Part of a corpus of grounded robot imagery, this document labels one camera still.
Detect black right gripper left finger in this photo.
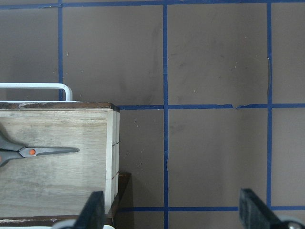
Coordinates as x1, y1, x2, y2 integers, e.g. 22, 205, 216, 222
75, 191, 105, 229

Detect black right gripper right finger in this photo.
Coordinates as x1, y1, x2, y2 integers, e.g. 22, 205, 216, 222
239, 188, 282, 229

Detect light wooden drawer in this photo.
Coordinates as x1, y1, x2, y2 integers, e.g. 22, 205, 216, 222
0, 102, 120, 219

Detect grey orange scissors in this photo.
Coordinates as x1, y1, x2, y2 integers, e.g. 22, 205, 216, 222
0, 121, 80, 167

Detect dark brown wooden cabinet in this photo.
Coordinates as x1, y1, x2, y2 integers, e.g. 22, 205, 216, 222
0, 173, 131, 229

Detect white drawer handle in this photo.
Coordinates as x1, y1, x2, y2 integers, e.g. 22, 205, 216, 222
0, 83, 73, 102

